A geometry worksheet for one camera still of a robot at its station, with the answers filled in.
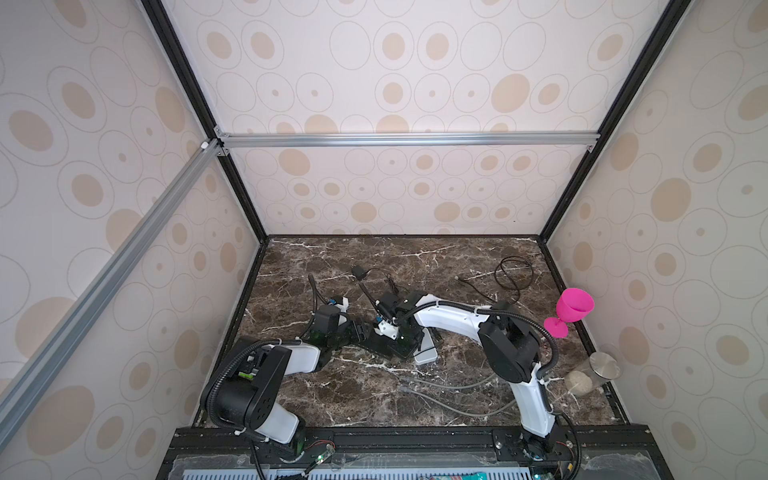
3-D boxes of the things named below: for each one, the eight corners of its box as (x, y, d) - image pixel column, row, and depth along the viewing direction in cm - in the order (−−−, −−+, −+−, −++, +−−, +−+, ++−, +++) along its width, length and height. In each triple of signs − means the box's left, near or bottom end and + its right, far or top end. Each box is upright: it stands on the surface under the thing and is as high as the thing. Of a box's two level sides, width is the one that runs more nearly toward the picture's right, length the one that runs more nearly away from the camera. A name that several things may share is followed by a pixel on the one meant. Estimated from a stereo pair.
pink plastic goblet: (543, 338, 95) (568, 310, 81) (536, 317, 99) (558, 288, 86) (570, 338, 95) (598, 310, 81) (561, 317, 99) (587, 288, 86)
